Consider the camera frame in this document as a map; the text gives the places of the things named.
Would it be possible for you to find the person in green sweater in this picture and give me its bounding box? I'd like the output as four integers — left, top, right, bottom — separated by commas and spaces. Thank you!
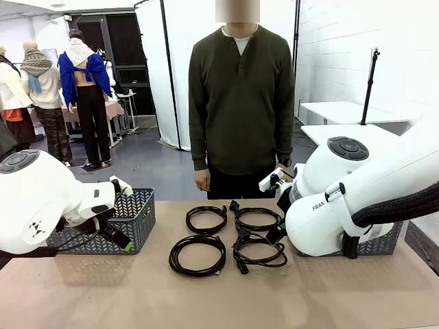
188, 23, 296, 200

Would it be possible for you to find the black power cord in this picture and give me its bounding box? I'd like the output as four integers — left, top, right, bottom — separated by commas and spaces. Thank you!
228, 200, 284, 237
232, 230, 288, 275

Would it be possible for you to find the mannequin with blue jacket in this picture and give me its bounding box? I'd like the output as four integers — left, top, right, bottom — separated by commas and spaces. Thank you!
57, 29, 114, 169

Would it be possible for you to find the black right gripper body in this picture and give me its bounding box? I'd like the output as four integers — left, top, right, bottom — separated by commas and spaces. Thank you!
276, 187, 292, 214

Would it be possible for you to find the long white table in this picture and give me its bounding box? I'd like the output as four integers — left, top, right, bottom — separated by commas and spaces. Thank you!
300, 101, 423, 126

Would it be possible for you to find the mannequin with white coat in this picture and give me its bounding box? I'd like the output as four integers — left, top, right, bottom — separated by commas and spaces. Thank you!
0, 44, 35, 154

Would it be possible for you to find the white dress form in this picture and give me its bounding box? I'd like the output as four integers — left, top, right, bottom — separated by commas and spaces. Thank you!
101, 47, 119, 100

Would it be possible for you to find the black braided cable sleeve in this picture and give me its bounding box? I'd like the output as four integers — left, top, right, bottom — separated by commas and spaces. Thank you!
351, 181, 439, 229

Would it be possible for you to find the black tripod stand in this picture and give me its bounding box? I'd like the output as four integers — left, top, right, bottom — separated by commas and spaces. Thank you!
360, 47, 381, 126

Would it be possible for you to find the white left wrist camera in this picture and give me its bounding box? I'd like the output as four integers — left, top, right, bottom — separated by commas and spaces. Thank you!
109, 175, 134, 196

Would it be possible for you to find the large black cable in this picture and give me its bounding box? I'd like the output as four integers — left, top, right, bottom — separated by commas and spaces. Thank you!
168, 234, 227, 278

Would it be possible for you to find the grey plastic mesh basket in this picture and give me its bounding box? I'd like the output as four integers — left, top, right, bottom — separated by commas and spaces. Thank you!
294, 221, 404, 258
46, 187, 156, 255

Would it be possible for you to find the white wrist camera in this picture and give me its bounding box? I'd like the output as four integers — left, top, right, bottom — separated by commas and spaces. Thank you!
109, 175, 134, 196
259, 173, 286, 193

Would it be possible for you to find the person's right forearm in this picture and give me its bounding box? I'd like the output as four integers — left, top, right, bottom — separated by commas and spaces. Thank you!
189, 112, 211, 171

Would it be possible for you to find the narrow white backdrop panel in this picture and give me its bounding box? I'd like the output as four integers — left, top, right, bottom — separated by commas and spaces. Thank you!
133, 0, 182, 151

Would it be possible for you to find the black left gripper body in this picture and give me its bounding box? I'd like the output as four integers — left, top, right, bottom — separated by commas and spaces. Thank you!
63, 209, 116, 234

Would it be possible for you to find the small black cable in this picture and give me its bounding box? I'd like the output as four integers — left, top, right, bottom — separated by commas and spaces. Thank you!
185, 204, 229, 236

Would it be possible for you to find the wide white backdrop panel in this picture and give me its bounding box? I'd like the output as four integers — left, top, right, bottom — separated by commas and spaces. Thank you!
161, 0, 300, 151

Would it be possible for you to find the table with pink cloth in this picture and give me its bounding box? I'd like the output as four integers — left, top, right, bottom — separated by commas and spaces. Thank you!
29, 101, 125, 148

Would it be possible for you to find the mannequin with patterned scarf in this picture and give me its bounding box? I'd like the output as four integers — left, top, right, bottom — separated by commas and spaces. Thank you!
20, 40, 73, 164

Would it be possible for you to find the person's left forearm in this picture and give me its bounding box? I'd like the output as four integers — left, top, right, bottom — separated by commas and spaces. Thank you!
274, 112, 296, 162

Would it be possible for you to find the small white desk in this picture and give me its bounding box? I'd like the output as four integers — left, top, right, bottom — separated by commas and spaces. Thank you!
115, 91, 140, 134

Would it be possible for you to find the black backdrop stand pole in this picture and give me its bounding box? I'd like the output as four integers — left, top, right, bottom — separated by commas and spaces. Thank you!
293, 0, 302, 69

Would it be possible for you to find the person's right hand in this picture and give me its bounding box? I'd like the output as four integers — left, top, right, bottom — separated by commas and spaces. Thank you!
193, 168, 211, 192

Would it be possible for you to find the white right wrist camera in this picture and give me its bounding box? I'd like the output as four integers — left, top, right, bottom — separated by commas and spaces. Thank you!
259, 173, 286, 193

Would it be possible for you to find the black mesh double door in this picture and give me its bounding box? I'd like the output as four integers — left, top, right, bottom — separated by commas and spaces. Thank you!
68, 13, 156, 119

